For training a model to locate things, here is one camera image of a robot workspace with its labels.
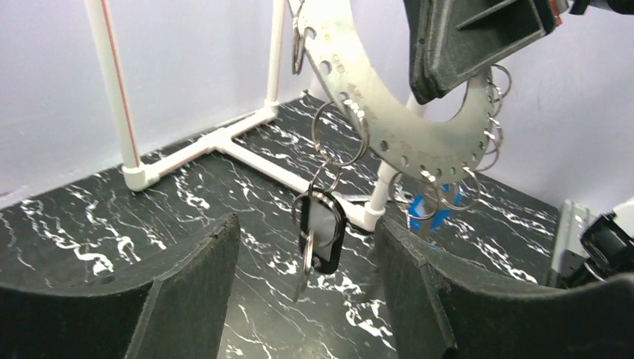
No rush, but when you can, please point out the blue key tag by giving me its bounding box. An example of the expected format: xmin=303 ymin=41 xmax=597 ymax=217
xmin=406 ymin=186 xmax=452 ymax=237

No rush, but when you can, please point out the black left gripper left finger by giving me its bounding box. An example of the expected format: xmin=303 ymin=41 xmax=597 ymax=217
xmin=1 ymin=213 xmax=241 ymax=358

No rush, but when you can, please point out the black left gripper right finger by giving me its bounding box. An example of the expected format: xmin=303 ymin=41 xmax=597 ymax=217
xmin=375 ymin=218 xmax=633 ymax=358

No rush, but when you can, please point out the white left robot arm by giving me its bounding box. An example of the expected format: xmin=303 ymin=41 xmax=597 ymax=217
xmin=1 ymin=212 xmax=633 ymax=358

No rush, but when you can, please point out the black key fob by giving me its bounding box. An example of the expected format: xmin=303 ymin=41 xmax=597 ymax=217
xmin=292 ymin=188 xmax=348 ymax=302

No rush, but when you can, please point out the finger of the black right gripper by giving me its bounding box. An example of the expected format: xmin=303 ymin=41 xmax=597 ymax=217
xmin=408 ymin=0 xmax=557 ymax=105

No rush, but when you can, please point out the white PVC pipe frame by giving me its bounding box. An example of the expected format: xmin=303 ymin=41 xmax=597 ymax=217
xmin=84 ymin=0 xmax=427 ymax=233

